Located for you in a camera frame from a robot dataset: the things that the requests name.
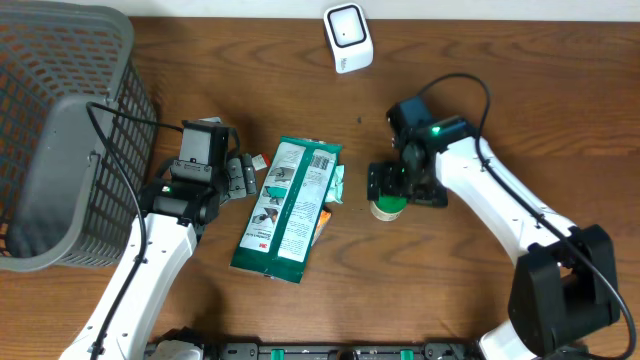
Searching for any orange white box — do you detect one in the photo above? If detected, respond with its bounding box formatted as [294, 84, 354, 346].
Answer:
[312, 207, 332, 244]

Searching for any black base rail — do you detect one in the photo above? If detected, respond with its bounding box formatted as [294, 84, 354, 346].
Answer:
[144, 341, 481, 360]

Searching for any red sachet packet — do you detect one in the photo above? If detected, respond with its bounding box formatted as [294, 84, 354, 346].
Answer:
[252, 153, 271, 172]

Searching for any white barcode scanner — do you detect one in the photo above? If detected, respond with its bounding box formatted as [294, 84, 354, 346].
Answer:
[323, 2, 374, 74]

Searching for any grey plastic mesh basket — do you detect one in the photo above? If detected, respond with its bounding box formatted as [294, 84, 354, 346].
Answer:
[1, 1, 156, 272]

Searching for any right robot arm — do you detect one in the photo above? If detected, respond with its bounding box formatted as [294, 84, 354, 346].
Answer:
[367, 96, 621, 359]

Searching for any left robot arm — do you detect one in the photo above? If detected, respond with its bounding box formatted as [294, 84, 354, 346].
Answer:
[61, 117, 255, 359]

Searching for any green white sponge package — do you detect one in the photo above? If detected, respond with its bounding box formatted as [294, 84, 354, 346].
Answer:
[230, 137, 342, 283]

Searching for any mint green wipes packet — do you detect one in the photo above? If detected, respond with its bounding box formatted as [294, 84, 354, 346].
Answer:
[325, 165, 345, 204]

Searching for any green-lidded white jar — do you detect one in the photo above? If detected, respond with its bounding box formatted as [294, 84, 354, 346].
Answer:
[370, 196, 408, 222]

